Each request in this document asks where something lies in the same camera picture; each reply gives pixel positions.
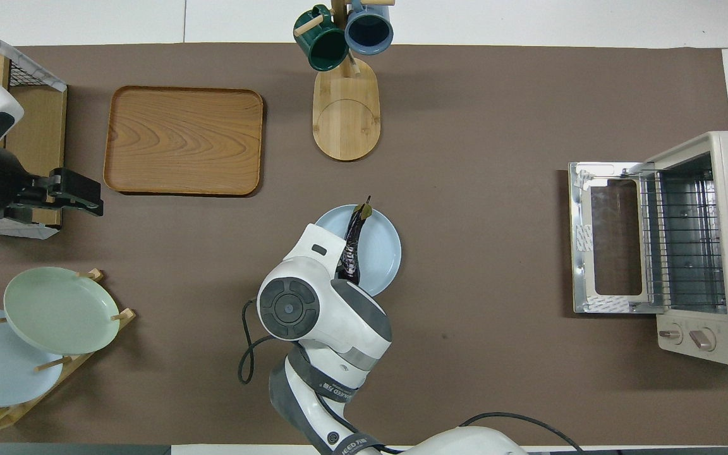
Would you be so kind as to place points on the wooden serving tray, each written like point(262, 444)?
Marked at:
point(184, 140)

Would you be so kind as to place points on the pale green plate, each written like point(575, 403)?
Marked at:
point(60, 309)

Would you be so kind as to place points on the cream toaster oven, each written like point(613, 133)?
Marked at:
point(705, 253)

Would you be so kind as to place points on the brown table mat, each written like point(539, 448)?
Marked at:
point(465, 126)

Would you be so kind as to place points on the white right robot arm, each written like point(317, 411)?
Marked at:
point(288, 309)

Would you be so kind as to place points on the blue ceramic mug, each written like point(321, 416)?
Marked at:
point(369, 28)

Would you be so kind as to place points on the dark green ceramic mug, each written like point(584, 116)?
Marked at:
point(323, 47)

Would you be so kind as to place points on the dark purple eggplant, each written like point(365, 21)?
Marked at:
point(352, 246)

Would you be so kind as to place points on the wooden plate rack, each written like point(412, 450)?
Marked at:
point(76, 365)

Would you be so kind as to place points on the wooden mug tree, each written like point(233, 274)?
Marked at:
point(346, 114)

